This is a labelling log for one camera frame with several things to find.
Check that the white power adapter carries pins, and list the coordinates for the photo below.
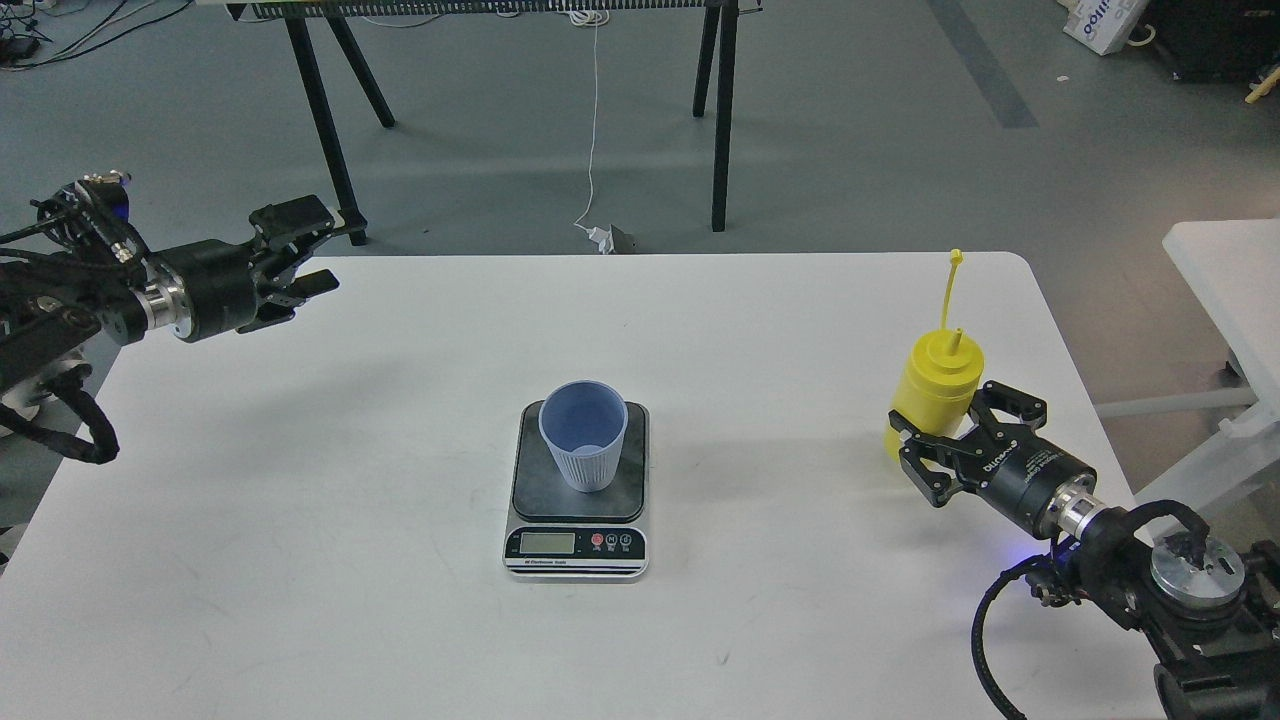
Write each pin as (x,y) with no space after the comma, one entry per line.
(612,240)

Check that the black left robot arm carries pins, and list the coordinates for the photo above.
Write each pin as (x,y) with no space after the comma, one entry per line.
(82,269)

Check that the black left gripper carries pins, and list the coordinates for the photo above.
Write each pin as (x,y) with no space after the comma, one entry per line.
(215,287)

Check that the digital kitchen scale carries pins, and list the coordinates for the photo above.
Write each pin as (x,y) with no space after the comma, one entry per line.
(558,534)

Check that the white cardboard box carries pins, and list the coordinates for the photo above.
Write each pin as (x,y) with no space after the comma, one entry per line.
(1105,27)

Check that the yellow squeeze bottle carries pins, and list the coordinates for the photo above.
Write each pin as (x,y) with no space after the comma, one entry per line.
(942,372)

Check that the blue plastic cup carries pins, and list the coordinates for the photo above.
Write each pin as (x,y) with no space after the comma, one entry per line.
(583,424)

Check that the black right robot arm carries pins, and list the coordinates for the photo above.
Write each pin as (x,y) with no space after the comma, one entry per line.
(1156,568)

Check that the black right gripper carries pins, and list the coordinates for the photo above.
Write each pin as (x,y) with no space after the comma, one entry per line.
(1001,459)

